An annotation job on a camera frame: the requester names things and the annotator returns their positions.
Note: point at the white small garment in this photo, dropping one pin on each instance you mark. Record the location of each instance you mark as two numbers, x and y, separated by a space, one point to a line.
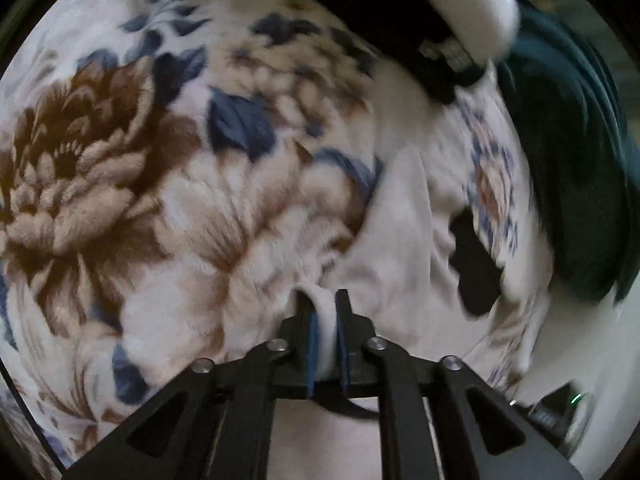
400 240

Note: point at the dark teal cloth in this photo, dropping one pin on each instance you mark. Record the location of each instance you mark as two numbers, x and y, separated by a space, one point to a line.
565 160

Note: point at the black device with green light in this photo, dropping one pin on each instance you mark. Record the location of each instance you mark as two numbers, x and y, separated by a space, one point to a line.
552 412

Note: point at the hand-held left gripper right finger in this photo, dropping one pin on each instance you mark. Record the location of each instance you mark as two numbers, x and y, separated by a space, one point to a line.
343 355

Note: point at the floral plush blanket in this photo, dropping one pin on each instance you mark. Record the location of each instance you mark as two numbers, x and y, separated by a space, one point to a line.
150 170

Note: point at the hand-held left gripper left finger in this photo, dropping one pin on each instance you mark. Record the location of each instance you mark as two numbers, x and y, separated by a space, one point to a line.
312 355

